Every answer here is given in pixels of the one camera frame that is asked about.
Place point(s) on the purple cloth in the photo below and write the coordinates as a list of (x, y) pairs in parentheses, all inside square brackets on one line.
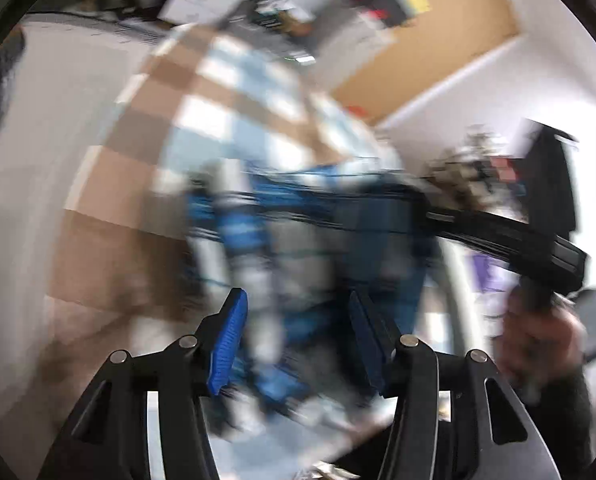
[(488, 272)]

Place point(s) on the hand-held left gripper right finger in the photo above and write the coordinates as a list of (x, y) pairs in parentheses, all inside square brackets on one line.
[(370, 345)]

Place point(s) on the person's right forearm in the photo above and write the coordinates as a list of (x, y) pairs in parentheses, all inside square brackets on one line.
[(568, 425)]

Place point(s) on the black and yellow box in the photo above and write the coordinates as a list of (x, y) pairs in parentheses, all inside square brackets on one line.
[(388, 0)]

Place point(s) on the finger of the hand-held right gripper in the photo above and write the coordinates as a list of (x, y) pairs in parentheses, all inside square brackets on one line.
[(478, 232)]

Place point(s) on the cluttered storage shelf rack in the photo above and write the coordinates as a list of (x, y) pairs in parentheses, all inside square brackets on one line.
[(473, 170)]

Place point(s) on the wooden door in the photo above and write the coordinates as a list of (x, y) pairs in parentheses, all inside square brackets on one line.
[(428, 50)]

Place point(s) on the white carton box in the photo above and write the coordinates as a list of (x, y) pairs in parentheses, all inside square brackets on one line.
[(358, 42)]

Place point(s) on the brown checkered blanket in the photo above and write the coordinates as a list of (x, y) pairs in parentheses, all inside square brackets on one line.
[(142, 125)]

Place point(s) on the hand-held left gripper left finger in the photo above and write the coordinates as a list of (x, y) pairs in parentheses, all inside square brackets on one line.
[(227, 345)]

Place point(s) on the dark cloth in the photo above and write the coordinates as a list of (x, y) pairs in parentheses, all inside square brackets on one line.
[(2, 85)]

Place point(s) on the person's right hand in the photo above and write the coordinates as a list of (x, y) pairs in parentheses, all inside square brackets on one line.
[(538, 345)]

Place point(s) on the white dotted bedsheet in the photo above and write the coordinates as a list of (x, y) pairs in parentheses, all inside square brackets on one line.
[(27, 185)]

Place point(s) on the blue plaid shirt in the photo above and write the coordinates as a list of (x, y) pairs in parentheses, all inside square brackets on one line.
[(303, 260)]

